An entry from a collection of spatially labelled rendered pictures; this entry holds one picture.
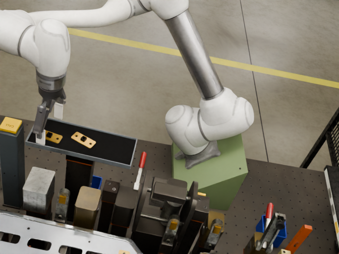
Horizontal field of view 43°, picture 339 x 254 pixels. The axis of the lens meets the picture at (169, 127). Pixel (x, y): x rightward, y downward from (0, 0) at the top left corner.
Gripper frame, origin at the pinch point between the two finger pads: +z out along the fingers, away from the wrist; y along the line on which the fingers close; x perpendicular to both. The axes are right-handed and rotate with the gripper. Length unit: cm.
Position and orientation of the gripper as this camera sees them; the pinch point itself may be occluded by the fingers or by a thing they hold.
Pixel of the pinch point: (49, 128)
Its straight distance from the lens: 153.8
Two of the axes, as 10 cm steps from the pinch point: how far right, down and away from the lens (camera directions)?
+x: 9.5, 3.2, -0.4
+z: -2.1, 7.0, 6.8
